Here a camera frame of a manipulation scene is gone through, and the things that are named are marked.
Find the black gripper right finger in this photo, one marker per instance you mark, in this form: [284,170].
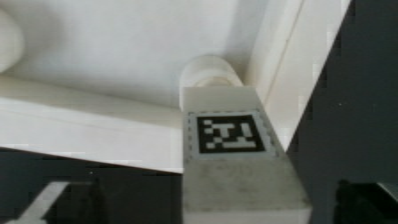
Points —
[367,203]

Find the white table leg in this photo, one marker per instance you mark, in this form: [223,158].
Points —
[243,187]

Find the white square tabletop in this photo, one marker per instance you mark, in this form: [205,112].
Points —
[94,54]

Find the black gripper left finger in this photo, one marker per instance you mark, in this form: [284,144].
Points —
[65,205]

